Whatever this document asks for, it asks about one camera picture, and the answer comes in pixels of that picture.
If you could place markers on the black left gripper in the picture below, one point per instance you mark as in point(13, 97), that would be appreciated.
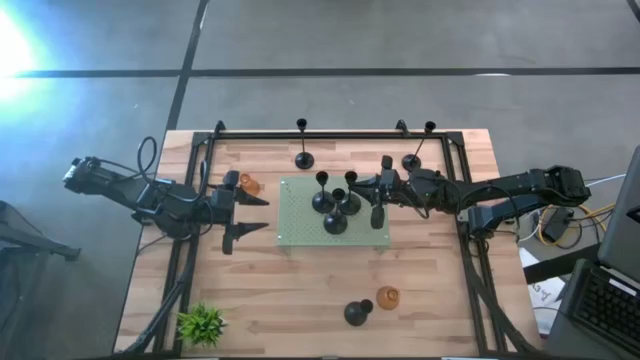
point(221, 210)

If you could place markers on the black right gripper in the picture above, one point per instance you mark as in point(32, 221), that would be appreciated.
point(395, 187)

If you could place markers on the tall black candlestick holder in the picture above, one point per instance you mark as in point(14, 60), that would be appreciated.
point(322, 202)
point(350, 205)
point(335, 224)
point(411, 163)
point(304, 161)
point(356, 315)

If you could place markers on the amber ribbed glass candle holder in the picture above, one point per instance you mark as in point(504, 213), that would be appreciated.
point(250, 186)
point(387, 298)

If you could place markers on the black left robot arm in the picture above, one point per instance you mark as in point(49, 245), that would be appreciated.
point(165, 205)

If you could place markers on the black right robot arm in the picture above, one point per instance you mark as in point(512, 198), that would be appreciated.
point(525, 185)

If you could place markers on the pale green perforated metal shelf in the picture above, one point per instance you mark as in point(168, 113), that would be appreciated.
point(300, 225)

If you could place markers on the green plant in white pot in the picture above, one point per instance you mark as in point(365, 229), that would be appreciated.
point(200, 325)

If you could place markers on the black power brick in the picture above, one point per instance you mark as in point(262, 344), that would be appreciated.
point(557, 225)

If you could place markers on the white paper sheet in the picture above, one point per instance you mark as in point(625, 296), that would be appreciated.
point(542, 295)

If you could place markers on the black stand base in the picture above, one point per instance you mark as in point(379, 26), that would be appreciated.
point(35, 240)

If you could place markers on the black computer keyboard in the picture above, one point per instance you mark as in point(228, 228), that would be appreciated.
point(607, 307)

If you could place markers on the black aluminium rig frame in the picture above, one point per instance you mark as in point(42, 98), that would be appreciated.
point(325, 135)

